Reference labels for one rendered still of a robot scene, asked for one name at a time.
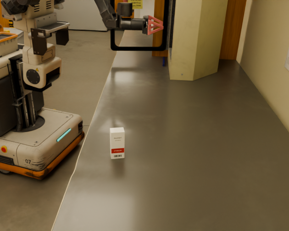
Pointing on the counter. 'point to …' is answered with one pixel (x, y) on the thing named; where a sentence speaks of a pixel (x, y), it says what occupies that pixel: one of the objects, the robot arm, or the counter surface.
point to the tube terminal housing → (197, 38)
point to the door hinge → (169, 24)
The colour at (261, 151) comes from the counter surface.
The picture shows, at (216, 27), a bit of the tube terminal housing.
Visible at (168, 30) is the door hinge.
